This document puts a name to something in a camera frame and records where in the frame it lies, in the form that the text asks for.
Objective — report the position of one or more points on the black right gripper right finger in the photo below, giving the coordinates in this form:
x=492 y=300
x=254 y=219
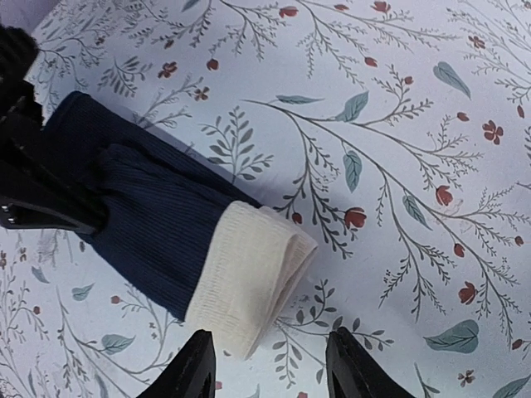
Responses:
x=353 y=373

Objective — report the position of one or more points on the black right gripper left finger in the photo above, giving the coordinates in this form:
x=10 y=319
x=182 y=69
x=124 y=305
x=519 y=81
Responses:
x=191 y=374

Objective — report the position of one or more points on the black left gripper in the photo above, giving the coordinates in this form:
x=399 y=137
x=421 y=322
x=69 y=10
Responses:
x=32 y=196

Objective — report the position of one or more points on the navy blue underwear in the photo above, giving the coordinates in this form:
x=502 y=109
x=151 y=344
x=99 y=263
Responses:
x=180 y=233

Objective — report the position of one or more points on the floral patterned table mat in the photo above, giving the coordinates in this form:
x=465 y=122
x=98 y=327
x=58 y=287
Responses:
x=395 y=133

